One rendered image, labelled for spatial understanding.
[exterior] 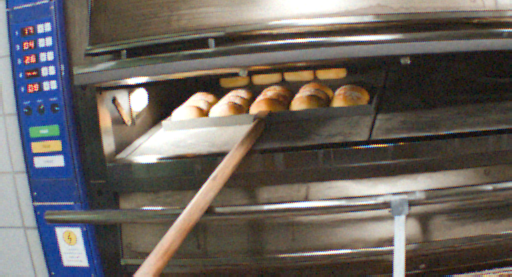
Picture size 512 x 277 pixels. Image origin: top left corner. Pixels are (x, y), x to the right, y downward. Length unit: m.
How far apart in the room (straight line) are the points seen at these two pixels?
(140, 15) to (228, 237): 0.55
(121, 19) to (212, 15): 0.22
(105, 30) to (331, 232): 0.69
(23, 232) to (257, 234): 0.64
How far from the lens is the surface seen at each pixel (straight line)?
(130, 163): 2.15
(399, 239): 1.64
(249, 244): 2.12
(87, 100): 2.15
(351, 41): 1.84
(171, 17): 2.04
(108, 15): 2.10
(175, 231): 1.51
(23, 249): 2.36
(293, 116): 2.37
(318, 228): 2.09
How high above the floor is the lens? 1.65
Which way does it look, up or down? 12 degrees down
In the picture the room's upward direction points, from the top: 7 degrees counter-clockwise
